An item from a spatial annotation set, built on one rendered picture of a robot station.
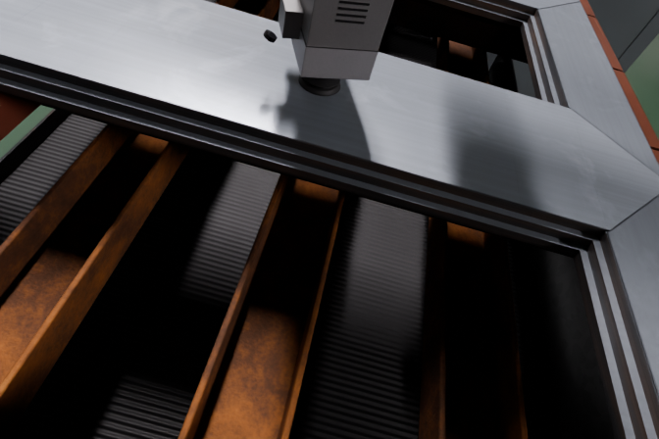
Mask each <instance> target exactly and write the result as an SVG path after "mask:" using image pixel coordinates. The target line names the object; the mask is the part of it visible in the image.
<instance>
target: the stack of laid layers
mask: <svg viewBox="0 0 659 439"><path fill-rule="evenodd" d="M429 1H432V2H435V3H438V4H441V5H445V6H448V7H451V8H455V9H458V10H461V11H465V12H468V13H471V14H475V15H478V16H481V17H485V18H488V19H492V20H495V21H498V22H502V23H505V24H510V25H513V26H516V27H519V28H520V30H521V34H522V38H523V42H524V46H525V51H526V55H527V59H528V64H529V68H530V72H531V77H532V84H533V89H534V93H535V97H536V98H537V99H540V100H543V101H547V102H550V103H553V104H557V105H560V106H564V107H567V108H568V106H567V103H566V99H565V96H564V93H563V90H562V86H561V83H560V80H559V77H558V74H557V71H556V68H555V65H554V62H553V58H552V55H551V52H550V49H549V46H548V42H547V39H546V36H545V33H544V30H543V26H542V23H541V20H540V17H539V13H538V9H535V8H532V7H529V6H525V5H522V4H519V3H515V2H512V1H509V0H429ZM0 91H1V92H4V93H8V94H11V95H15V96H18V97H22V98H25V99H27V100H31V101H34V102H38V103H41V104H45V105H48V106H52V107H55V108H59V109H62V110H66V111H69V112H73V113H76V114H80V115H83V116H87V117H90V118H93V119H97V120H99V121H103V122H109V123H112V124H116V125H119V126H123V127H126V128H130V129H133V130H137V131H140V132H144V133H147V134H151V135H154V136H157V137H161V138H164V139H168V140H171V141H174V142H177V143H181V144H184V145H188V146H191V147H195V148H198V149H202V150H205V151H209V152H212V153H216V154H219V155H222V156H226V157H229V158H233V159H236V160H239V161H242V162H246V163H249V164H253V165H256V166H260V167H263V168H267V169H270V170H274V171H280V172H283V173H286V174H290V175H293V176H297V177H300V178H304V179H307V180H311V181H314V182H318V183H321V184H324V185H327V186H331V187H334V188H338V189H341V190H345V191H348V192H351V193H355V194H358V195H362V196H365V197H369V198H372V199H376V200H379V201H383V202H385V203H389V204H392V205H396V206H399V207H403V208H406V209H410V210H413V211H416V212H420V213H423V214H427V215H430V216H434V217H437V218H441V219H444V220H450V221H454V222H457V223H461V224H464V225H467V226H470V227H474V228H477V229H480V230H484V231H487V232H491V233H494V234H498V235H501V236H505V237H508V238H512V239H515V240H519V241H522V242H526V243H529V244H533V245H535V246H539V247H542V248H545V249H549V250H552V251H556V252H559V253H563V254H566V255H570V256H573V259H574V263H575V267H576V271H577V276H578V280H579V284H580V289H581V292H582V296H583V304H584V308H585V313H586V317H587V321H588V326H589V330H590V334H591V339H592V343H593V347H594V352H595V356H596V359H597V364H598V368H599V372H600V377H601V381H602V385H603V390H604V394H605V398H606V403H607V407H608V411H609V415H610V419H611V423H612V427H613V432H614V436H615V439H659V399H658V396H657V393H656V390H655V386H654V383H653V380H652V377H651V373H650V370H649V367H648V364H647V361H646V357H645V355H644V352H643V349H642V345H641V342H640V339H639V336H638V333H637V329H636V326H635V323H634V317H633V314H632V311H631V308H630V305H629V301H628V298H627V295H626V292H625V289H624V285H623V282H622V279H621V276H620V273H619V270H618V267H617V264H616V261H615V257H614V254H613V251H612V248H611V244H610V241H609V238H608V235H607V232H608V230H605V229H601V228H598V227H594V226H591V225H587V224H584V223H581V222H577V221H574V220H570V219H564V218H561V217H557V216H554V215H551V214H548V213H545V212H541V211H538V210H534V209H531V208H527V207H524V206H521V205H517V204H514V203H510V202H507V201H503V200H500V199H496V198H493V197H489V196H486V195H483V194H480V193H477V192H473V191H470V190H466V189H463V188H459V187H456V186H452V185H449V184H446V183H442V182H439V181H435V180H432V179H428V178H425V177H421V176H418V175H415V174H411V173H408V172H405V171H399V170H396V169H392V168H389V167H385V166H382V165H379V164H375V163H372V162H368V161H365V160H361V159H358V158H354V157H351V156H348V155H344V154H341V153H337V152H334V151H331V150H328V149H324V148H321V147H317V146H314V145H311V144H307V143H304V142H300V141H297V140H293V139H290V138H286V137H283V136H280V135H276V134H273V133H269V132H267V131H263V130H260V129H256V128H253V127H249V126H246V125H243V124H239V123H236V122H230V121H226V120H223V119H219V118H216V117H213V116H209V115H206V114H202V113H199V112H195V111H192V110H188V109H185V108H182V107H179V106H176V105H172V104H169V103H165V102H162V101H158V100H155V99H151V98H148V97H145V96H141V95H138V94H134V93H131V92H127V91H124V90H121V89H118V88H114V87H111V86H108V85H104V84H101V83H97V82H94V81H90V80H87V79H83V78H80V77H77V76H73V75H70V74H66V73H60V72H57V71H53V70H50V69H46V68H43V67H40V66H37V65H34V64H30V63H27V62H23V61H20V60H16V59H13V58H10V57H6V56H3V55H0Z"/></svg>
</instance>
